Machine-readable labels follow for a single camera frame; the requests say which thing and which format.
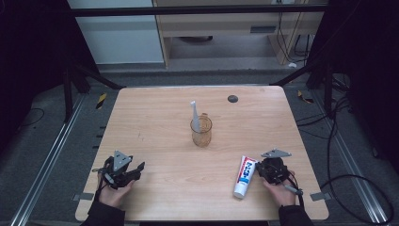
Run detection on black yellow striped tape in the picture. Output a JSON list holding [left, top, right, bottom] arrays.
[[95, 92, 108, 110], [296, 89, 314, 105]]

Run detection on black metal stand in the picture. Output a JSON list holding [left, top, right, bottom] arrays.
[[269, 62, 335, 118], [61, 59, 126, 123]]

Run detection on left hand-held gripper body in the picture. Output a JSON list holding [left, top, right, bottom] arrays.
[[103, 150, 136, 190]]

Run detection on person's right hand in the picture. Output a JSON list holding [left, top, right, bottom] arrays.
[[263, 170, 297, 208]]

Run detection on bundle of black floor cables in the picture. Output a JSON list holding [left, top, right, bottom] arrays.
[[295, 74, 354, 140]]

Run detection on grey cable plug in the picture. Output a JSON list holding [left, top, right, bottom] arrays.
[[283, 184, 305, 196]]

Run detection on light wooden desk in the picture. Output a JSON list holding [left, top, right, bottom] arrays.
[[152, 0, 326, 69]]

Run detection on black hanging desk cables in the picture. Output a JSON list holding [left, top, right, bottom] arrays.
[[275, 11, 315, 64]]

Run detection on person's left hand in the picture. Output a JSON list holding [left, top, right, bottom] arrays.
[[97, 174, 136, 209]]

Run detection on amber transparent cup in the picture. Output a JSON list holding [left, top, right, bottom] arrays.
[[189, 112, 214, 149]]

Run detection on dark curtain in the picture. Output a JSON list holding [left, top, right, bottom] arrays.
[[0, 0, 74, 154], [313, 0, 399, 175]]

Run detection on grey tape strip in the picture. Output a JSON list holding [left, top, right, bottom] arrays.
[[310, 191, 332, 202], [72, 192, 95, 202]]

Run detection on white electric toothbrush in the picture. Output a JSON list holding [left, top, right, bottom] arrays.
[[189, 100, 202, 133]]

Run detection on black looped floor cable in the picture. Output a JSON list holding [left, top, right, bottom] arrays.
[[319, 173, 395, 226]]

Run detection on aluminium floor rail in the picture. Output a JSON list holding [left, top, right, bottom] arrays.
[[8, 93, 87, 226], [310, 90, 390, 225]]

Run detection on white toothpaste tube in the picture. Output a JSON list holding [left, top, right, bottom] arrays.
[[232, 154, 260, 200]]

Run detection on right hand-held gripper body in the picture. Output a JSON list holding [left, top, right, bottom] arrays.
[[261, 148, 293, 186]]

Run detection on thin black floor cable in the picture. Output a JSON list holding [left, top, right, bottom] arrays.
[[21, 107, 46, 128]]

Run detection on white cabinet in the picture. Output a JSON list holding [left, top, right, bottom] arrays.
[[66, 0, 166, 66]]

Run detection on black horizontal frame bar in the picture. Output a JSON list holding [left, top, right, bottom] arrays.
[[67, 4, 330, 18]]

